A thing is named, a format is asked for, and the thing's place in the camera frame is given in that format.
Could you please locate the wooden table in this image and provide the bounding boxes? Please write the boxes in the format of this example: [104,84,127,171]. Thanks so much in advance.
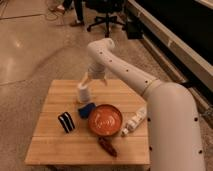
[25,80,150,166]

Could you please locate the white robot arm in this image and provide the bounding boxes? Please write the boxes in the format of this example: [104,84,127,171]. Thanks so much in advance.
[86,38,206,171]

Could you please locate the dark red chili pepper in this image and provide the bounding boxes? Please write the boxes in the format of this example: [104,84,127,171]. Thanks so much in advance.
[98,137,117,157]

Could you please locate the blue sponge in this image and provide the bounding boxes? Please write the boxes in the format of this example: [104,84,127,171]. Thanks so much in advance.
[78,103,96,119]

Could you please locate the person's legs and shoes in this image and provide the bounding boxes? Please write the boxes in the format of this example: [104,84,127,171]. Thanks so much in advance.
[48,0,86,28]

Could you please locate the black box on floor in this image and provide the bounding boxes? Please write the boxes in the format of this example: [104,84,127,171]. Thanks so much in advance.
[126,17,143,39]

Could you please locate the orange bowl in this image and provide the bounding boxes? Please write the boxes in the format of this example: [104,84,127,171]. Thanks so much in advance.
[88,104,123,136]

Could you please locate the black office chair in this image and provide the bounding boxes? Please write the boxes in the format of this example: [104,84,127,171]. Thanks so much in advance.
[85,0,125,38]

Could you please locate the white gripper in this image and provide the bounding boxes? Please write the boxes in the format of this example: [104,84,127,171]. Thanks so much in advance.
[80,63,108,86]

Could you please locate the black white striped eraser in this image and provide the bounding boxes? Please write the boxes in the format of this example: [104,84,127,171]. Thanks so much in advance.
[58,112,75,133]

